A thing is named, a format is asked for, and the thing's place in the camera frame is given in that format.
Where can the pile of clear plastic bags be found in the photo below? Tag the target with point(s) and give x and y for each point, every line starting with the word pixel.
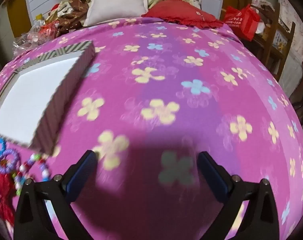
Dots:
pixel 29 37

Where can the white pillow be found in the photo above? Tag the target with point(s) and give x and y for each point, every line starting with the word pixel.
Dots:
pixel 116 5

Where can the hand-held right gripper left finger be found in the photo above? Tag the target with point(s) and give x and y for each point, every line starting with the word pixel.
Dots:
pixel 79 177

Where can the wooden chair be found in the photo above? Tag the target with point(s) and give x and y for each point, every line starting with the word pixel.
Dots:
pixel 274 45

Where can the red frilled pillow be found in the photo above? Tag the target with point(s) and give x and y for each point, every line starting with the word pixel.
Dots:
pixel 181 12

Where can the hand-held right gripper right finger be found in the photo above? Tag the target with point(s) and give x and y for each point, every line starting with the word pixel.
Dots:
pixel 213 178

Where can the red shopping bag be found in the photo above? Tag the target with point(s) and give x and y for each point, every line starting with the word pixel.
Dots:
pixel 241 22

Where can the red ribbon bow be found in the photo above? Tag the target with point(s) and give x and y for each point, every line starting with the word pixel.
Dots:
pixel 2 187

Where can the pink floral bedsheet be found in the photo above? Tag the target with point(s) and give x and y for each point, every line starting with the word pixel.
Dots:
pixel 166 67

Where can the brown patterned cloth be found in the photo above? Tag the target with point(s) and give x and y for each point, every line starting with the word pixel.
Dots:
pixel 74 7

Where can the striped cardboard box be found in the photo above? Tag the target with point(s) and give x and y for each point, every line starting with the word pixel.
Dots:
pixel 29 100

